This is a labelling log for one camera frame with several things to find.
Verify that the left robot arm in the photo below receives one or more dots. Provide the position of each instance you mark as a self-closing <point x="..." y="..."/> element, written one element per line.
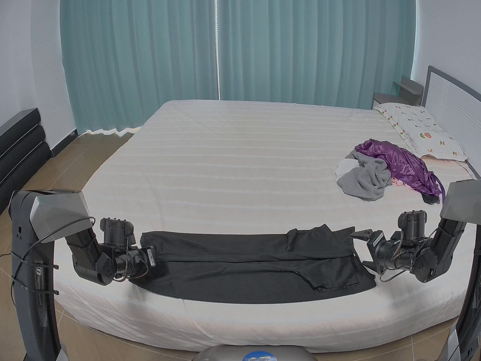
<point x="37" y="239"/>

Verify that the black T-shirt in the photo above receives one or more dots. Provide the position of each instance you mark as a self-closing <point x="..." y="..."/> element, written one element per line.
<point x="244" y="261"/>

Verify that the white printed pillow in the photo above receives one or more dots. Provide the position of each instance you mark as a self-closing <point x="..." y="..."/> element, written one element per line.
<point x="422" y="128"/>

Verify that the blue-green curtain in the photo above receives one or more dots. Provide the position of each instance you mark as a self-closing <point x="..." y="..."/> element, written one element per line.
<point x="142" y="51"/>
<point x="315" y="43"/>

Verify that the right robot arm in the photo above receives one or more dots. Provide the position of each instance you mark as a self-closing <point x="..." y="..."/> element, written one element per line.
<point x="447" y="239"/>

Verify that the white garment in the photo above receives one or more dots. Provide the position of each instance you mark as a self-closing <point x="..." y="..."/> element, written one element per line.
<point x="344" y="167"/>

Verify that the grey garment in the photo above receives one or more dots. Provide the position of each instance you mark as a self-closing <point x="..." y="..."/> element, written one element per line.
<point x="366" y="181"/>

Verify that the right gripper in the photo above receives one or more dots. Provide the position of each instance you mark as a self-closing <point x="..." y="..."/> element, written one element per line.
<point x="381" y="252"/>

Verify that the black chest of drawers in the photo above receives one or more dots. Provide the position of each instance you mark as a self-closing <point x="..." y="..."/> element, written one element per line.
<point x="20" y="152"/>

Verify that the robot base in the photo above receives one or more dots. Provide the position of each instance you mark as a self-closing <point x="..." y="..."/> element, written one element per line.
<point x="251" y="354"/>

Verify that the grey bedside table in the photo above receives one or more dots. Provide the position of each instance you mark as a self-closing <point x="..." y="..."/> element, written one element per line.
<point x="406" y="88"/>

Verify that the bed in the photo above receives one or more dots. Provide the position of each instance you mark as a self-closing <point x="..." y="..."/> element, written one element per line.
<point x="244" y="145"/>

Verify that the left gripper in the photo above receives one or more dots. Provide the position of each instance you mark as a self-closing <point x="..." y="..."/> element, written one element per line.
<point x="144" y="258"/>

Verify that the black lace garment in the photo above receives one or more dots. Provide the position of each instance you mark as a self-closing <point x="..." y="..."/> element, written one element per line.
<point x="431" y="199"/>

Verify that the purple satin garment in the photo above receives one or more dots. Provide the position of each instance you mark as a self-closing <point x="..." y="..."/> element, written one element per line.
<point x="402" y="160"/>

